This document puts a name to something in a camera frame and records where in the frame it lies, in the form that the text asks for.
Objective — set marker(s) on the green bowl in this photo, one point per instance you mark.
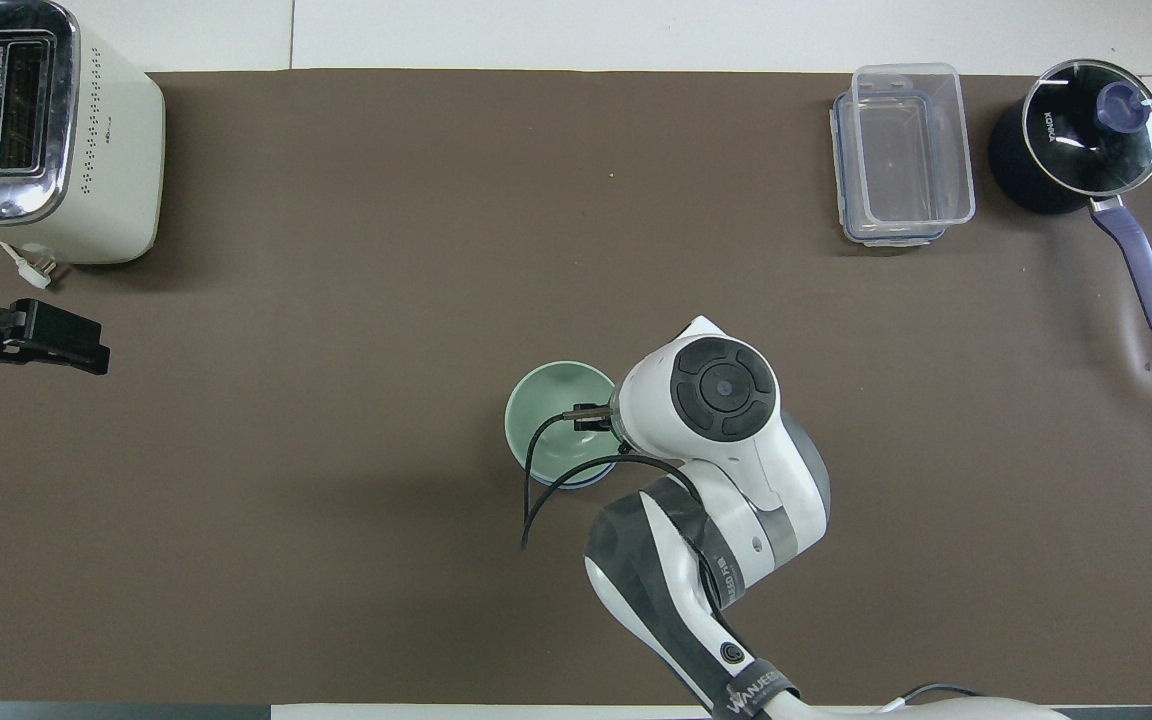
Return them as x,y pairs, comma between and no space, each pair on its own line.
556,395

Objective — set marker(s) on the white power plug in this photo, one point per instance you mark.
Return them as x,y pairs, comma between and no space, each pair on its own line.
34,268

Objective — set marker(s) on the blue bowl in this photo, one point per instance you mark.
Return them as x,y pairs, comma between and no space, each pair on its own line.
586,481

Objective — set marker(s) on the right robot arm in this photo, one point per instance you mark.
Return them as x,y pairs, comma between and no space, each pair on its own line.
736,470

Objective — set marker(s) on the white two-slot toaster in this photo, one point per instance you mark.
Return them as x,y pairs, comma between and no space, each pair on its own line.
116,150

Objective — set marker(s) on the clear plastic container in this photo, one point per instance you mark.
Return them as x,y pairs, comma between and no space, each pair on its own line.
911,150

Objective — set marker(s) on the clear container with blue rim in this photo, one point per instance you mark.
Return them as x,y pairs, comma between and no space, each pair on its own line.
842,180

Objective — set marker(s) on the glass pot lid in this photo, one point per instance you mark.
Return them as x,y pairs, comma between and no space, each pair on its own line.
1071,135

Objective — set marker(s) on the dark blue saucepan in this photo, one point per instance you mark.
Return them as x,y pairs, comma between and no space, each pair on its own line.
1131,245

